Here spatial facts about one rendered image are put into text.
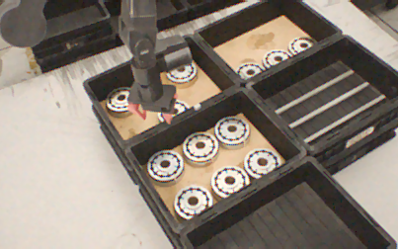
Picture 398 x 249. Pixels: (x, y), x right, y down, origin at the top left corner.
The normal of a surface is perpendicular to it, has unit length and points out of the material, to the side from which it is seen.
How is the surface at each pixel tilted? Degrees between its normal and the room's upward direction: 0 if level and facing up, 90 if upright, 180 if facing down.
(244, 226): 0
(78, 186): 0
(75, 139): 0
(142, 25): 80
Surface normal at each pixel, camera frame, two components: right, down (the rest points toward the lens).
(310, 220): -0.07, -0.63
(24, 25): 0.41, 0.58
